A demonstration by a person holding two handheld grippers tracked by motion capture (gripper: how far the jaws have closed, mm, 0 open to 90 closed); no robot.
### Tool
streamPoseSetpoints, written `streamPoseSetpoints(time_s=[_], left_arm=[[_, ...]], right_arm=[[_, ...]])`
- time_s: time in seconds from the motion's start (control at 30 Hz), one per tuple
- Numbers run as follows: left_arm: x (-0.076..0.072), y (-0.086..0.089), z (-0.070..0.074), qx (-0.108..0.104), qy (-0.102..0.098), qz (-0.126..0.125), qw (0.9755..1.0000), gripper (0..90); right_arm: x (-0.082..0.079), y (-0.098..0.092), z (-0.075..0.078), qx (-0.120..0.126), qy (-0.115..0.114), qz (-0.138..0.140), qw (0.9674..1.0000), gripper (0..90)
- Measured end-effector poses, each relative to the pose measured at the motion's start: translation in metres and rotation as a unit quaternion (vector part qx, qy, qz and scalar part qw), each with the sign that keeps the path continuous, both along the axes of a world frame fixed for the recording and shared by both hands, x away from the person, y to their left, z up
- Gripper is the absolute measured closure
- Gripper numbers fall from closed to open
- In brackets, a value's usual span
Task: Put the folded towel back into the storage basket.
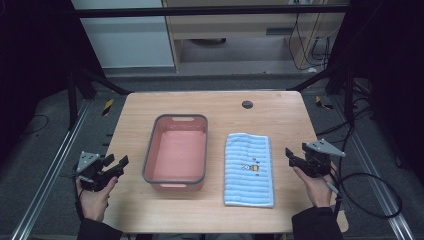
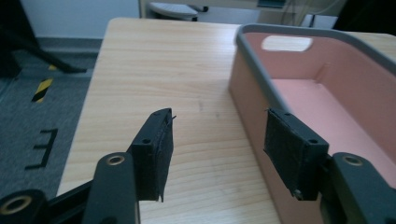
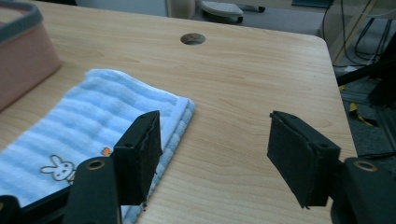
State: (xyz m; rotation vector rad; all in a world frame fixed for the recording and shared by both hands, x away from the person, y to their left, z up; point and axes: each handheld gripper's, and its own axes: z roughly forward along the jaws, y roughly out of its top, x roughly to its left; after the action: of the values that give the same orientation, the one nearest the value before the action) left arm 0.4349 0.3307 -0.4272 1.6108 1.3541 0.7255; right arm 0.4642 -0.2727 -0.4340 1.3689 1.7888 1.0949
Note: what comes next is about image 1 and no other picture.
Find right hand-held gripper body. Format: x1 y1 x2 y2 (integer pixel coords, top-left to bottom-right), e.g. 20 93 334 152
301 138 347 179

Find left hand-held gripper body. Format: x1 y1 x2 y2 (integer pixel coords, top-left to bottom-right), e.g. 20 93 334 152
75 151 116 193

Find person's right hand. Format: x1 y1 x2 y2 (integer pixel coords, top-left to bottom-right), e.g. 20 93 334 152
292 162 338 209

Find person's left hand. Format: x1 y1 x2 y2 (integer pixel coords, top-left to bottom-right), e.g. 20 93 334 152
75 175 119 223

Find blue striped towel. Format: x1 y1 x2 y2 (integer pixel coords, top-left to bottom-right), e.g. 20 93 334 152
222 132 276 209

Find yellow and black tape marker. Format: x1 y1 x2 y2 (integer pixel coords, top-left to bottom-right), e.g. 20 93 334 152
101 98 115 117
314 95 335 111

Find pink basin with grey rim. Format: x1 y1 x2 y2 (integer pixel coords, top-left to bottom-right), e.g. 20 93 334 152
141 113 210 193

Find black metal stand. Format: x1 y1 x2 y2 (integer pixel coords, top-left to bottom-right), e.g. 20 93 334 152
65 64 134 132
287 64 357 127

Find white cabinet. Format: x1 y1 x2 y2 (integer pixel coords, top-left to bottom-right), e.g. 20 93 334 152
71 0 176 70

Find light wooden desk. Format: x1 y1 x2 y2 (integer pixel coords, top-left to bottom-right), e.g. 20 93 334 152
161 0 350 74

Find grey cable plug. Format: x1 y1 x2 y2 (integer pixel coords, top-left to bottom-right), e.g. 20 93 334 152
324 180 341 195

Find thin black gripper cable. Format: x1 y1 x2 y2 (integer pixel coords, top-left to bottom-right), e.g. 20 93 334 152
71 173 86 222

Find aluminium floor rail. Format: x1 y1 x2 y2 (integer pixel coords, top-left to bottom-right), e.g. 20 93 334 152
332 95 417 240
9 99 93 240

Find thin black floor cable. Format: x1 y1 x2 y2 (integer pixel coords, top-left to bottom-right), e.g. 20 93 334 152
19 113 50 136

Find black looped gripper cable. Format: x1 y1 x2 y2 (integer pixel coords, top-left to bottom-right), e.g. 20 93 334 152
328 126 404 220

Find black hanging cables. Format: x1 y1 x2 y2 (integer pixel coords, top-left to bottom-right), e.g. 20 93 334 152
287 12 335 72

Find black horizontal frame bar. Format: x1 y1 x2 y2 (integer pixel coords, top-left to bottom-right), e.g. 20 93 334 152
71 5 350 19

